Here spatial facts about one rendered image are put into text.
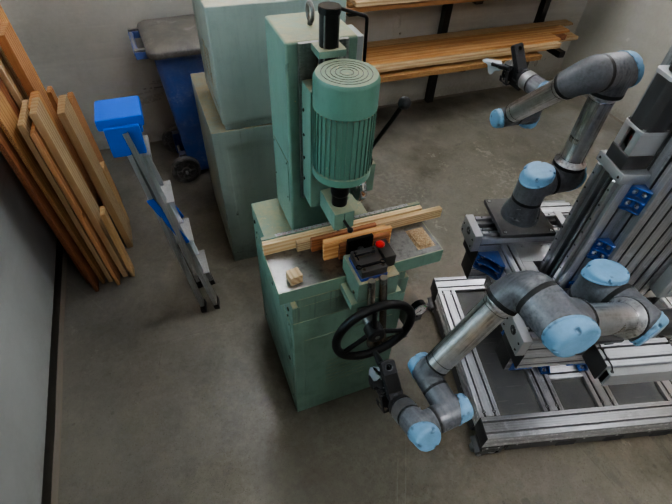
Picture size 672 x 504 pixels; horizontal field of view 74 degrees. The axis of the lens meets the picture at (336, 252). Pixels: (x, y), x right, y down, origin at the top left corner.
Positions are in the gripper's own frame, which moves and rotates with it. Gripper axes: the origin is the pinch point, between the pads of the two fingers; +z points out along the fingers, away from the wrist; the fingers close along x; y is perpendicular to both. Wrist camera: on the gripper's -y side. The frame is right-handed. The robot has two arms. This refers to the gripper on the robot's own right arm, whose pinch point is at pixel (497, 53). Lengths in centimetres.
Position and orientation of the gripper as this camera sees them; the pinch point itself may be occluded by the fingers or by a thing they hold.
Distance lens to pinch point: 221.3
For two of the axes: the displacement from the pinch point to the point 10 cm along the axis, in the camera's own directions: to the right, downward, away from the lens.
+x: 9.3, -3.2, 1.6
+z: -3.5, -6.9, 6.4
